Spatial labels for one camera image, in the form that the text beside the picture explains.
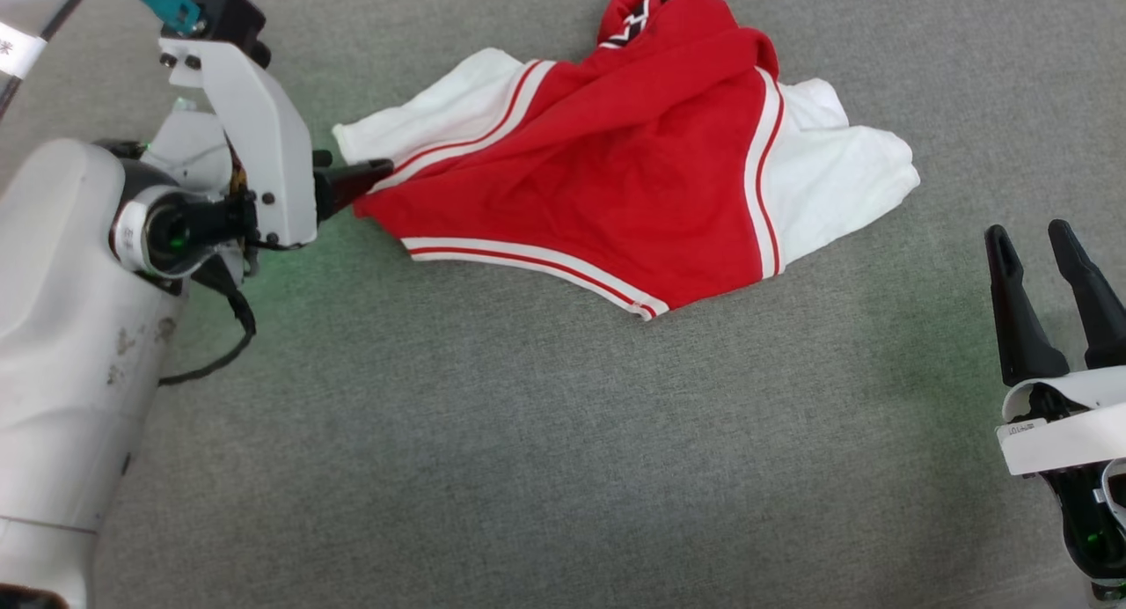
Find white cable label tag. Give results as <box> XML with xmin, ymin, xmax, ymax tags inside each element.
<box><xmin>0</xmin><ymin>21</ymin><xmax>47</xmax><ymax>80</ymax></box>

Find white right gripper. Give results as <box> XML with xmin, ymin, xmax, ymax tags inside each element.
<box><xmin>984</xmin><ymin>219</ymin><xmax>1126</xmax><ymax>601</ymax></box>

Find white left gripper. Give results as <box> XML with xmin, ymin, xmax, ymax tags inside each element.
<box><xmin>110</xmin><ymin>37</ymin><xmax>394</xmax><ymax>282</ymax></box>

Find cable with teal connector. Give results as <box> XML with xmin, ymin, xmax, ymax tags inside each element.
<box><xmin>0</xmin><ymin>0</ymin><xmax>205</xmax><ymax>121</ymax></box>

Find grey fabric sofa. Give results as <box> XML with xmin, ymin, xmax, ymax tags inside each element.
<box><xmin>0</xmin><ymin>0</ymin><xmax>1126</xmax><ymax>609</ymax></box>

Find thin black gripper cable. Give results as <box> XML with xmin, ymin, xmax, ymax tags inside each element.
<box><xmin>158</xmin><ymin>261</ymin><xmax>258</xmax><ymax>387</ymax></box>

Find red and white jersey shirt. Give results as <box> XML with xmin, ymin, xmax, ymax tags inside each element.
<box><xmin>333</xmin><ymin>0</ymin><xmax>921</xmax><ymax>321</ymax></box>

